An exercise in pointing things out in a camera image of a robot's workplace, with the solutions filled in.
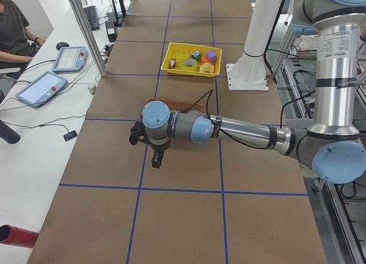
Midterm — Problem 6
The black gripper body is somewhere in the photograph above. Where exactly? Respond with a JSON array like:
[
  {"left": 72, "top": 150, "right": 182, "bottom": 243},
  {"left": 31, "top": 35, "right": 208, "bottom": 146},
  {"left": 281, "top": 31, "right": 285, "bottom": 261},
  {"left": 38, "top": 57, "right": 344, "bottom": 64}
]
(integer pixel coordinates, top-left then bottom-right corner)
[{"left": 129, "top": 122, "right": 148, "bottom": 146}]

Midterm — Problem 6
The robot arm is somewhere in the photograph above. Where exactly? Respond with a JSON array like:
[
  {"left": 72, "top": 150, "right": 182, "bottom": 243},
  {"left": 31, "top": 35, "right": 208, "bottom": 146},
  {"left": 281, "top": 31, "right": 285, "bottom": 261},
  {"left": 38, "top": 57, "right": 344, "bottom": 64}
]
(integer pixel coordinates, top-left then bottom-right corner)
[{"left": 129, "top": 0, "right": 365, "bottom": 184}]

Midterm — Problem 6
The brown wicker basket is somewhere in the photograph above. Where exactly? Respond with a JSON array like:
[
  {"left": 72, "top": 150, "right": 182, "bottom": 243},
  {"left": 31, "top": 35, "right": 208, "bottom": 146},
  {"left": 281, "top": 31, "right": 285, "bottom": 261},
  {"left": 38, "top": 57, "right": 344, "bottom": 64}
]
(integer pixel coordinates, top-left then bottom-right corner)
[{"left": 146, "top": 98, "right": 205, "bottom": 113}]

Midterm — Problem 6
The yellow woven basket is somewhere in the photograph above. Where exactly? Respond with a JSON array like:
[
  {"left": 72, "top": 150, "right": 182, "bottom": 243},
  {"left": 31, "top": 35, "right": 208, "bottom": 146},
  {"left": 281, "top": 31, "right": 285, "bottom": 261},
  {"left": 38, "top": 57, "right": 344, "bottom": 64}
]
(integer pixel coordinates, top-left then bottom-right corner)
[{"left": 161, "top": 42, "right": 222, "bottom": 77}]

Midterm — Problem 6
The small black puck device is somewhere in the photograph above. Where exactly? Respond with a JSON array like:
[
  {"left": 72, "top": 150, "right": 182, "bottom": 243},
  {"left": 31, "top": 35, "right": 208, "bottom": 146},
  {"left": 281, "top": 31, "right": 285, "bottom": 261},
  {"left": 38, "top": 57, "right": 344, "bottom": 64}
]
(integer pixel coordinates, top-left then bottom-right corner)
[{"left": 63, "top": 130, "right": 78, "bottom": 141}]

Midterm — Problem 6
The panda figurine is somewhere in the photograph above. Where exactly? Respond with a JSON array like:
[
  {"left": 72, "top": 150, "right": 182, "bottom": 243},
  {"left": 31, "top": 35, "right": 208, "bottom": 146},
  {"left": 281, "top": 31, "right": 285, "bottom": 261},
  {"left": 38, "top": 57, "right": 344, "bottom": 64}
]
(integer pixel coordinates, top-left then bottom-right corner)
[{"left": 169, "top": 58, "right": 176, "bottom": 69}]

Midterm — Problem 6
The toy bread croissant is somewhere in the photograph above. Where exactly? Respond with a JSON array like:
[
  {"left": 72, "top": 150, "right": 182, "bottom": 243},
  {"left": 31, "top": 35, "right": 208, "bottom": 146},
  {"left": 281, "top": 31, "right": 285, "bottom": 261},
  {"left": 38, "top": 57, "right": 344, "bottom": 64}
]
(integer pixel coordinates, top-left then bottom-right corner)
[{"left": 199, "top": 63, "right": 215, "bottom": 74}]

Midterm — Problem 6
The small black-capped bottle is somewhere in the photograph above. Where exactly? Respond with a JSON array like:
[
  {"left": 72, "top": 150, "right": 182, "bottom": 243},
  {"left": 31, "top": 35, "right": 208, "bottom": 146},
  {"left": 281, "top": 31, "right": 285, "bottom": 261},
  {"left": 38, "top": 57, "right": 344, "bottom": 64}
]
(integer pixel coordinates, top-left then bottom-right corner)
[{"left": 190, "top": 51, "right": 202, "bottom": 62}]

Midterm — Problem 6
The orange toy carrot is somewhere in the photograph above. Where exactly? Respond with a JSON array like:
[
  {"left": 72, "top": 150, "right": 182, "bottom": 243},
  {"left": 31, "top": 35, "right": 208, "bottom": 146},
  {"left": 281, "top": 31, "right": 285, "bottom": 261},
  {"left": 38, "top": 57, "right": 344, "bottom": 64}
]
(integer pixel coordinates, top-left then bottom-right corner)
[{"left": 201, "top": 56, "right": 210, "bottom": 63}]

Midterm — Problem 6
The far teach pendant tablet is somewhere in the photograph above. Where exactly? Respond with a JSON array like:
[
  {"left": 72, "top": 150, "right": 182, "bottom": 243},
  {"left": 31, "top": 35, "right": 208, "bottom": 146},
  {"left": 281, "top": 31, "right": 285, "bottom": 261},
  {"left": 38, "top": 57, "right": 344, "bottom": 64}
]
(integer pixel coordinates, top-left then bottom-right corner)
[{"left": 52, "top": 46, "right": 88, "bottom": 74}]

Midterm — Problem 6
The teach pendant tablet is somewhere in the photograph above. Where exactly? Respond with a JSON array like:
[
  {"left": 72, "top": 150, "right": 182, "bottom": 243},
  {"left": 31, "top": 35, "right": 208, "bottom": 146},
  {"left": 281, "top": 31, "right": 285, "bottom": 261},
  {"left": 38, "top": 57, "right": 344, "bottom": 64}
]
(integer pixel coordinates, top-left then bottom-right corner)
[
  {"left": 52, "top": 46, "right": 88, "bottom": 74},
  {"left": 15, "top": 71, "right": 67, "bottom": 108}
]

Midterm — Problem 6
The purple foam cube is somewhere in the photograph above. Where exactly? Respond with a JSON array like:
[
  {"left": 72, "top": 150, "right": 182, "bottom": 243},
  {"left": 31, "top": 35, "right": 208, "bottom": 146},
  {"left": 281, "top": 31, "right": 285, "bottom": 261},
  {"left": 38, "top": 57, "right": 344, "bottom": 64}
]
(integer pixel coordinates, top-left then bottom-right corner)
[{"left": 205, "top": 50, "right": 217, "bottom": 63}]

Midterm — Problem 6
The near teach pendant tablet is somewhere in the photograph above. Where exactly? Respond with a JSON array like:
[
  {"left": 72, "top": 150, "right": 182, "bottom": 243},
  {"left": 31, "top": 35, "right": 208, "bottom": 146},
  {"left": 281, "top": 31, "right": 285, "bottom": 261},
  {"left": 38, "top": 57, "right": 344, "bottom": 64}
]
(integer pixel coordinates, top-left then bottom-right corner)
[{"left": 15, "top": 71, "right": 67, "bottom": 108}]

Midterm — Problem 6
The black computer mouse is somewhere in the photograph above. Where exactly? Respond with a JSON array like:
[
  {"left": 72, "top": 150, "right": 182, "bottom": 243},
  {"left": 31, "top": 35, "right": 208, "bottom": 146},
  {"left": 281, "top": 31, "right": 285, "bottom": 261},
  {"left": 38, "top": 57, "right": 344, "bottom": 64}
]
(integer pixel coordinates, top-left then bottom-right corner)
[{"left": 56, "top": 42, "right": 69, "bottom": 50}]

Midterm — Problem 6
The black keyboard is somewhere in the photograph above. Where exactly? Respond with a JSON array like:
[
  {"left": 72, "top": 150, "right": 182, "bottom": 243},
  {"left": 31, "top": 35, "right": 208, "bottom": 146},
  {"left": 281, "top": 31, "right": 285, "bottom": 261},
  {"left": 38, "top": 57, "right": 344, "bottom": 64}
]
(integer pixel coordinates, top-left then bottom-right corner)
[{"left": 83, "top": 6, "right": 100, "bottom": 30}]

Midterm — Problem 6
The seated person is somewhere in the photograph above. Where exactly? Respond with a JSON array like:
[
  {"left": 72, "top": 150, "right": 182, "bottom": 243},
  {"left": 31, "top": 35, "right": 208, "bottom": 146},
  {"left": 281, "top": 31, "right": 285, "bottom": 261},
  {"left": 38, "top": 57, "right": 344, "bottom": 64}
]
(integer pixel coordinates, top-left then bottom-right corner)
[{"left": 1, "top": 0, "right": 46, "bottom": 79}]

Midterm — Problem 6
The red cylinder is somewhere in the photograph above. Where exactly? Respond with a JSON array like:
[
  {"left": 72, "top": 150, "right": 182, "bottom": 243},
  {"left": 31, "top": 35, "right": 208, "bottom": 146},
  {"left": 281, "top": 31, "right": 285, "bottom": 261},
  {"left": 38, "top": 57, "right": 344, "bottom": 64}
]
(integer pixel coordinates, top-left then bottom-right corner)
[{"left": 1, "top": 225, "right": 39, "bottom": 249}]

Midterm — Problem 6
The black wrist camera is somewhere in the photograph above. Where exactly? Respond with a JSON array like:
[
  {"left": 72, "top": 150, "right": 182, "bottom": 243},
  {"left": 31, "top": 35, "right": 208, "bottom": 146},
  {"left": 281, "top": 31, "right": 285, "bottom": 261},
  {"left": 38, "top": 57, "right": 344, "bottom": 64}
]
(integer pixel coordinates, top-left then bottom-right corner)
[{"left": 152, "top": 151, "right": 164, "bottom": 169}]

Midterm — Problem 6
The aluminium frame post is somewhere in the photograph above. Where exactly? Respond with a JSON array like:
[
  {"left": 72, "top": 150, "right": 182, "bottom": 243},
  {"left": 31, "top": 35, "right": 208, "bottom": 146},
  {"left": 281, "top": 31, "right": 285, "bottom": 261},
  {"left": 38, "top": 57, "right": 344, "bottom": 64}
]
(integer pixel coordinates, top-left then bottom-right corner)
[{"left": 69, "top": 0, "right": 107, "bottom": 77}]

